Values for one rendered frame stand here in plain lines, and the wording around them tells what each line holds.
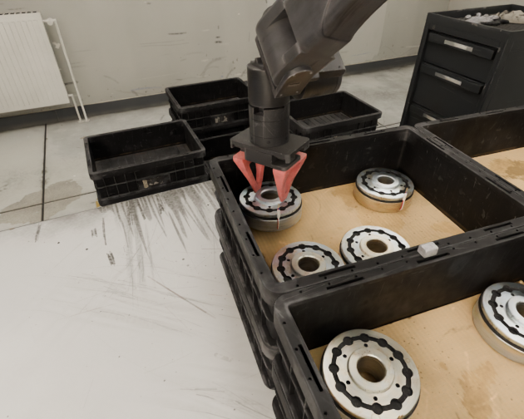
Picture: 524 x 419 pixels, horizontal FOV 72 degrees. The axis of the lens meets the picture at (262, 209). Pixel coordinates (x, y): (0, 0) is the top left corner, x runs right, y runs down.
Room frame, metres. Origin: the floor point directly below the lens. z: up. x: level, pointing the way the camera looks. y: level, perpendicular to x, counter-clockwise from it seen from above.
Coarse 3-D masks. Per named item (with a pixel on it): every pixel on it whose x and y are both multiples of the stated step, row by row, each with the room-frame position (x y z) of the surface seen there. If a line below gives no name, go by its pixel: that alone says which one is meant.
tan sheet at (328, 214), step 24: (312, 192) 0.56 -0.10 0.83; (336, 192) 0.56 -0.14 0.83; (312, 216) 0.49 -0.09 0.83; (336, 216) 0.49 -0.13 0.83; (360, 216) 0.49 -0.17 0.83; (384, 216) 0.49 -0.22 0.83; (408, 216) 0.49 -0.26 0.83; (432, 216) 0.49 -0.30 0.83; (264, 240) 0.43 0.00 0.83; (288, 240) 0.43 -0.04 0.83; (312, 240) 0.43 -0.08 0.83; (336, 240) 0.43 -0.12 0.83; (408, 240) 0.43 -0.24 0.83; (432, 240) 0.43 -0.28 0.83
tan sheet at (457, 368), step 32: (416, 320) 0.28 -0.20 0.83; (448, 320) 0.28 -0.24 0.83; (320, 352) 0.23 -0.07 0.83; (416, 352) 0.23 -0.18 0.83; (448, 352) 0.23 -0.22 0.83; (480, 352) 0.23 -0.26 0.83; (448, 384) 0.20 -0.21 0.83; (480, 384) 0.20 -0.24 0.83; (512, 384) 0.20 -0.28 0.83; (416, 416) 0.16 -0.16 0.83; (448, 416) 0.16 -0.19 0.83; (480, 416) 0.16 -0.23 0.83; (512, 416) 0.16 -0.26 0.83
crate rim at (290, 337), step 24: (480, 240) 0.32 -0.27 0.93; (504, 240) 0.32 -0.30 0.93; (408, 264) 0.28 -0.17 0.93; (432, 264) 0.29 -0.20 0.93; (312, 288) 0.25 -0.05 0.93; (336, 288) 0.25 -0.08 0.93; (288, 312) 0.22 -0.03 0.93; (288, 336) 0.19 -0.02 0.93; (312, 360) 0.17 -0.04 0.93; (312, 384) 0.15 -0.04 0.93; (312, 408) 0.13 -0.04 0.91; (336, 408) 0.13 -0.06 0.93
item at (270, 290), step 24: (312, 144) 0.57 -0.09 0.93; (432, 144) 0.57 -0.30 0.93; (216, 168) 0.49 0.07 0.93; (504, 192) 0.42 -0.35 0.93; (240, 216) 0.37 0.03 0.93; (240, 240) 0.33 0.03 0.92; (456, 240) 0.32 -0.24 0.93; (264, 264) 0.28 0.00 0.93; (360, 264) 0.28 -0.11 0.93; (384, 264) 0.28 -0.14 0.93; (264, 288) 0.25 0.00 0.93; (288, 288) 0.25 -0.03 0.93
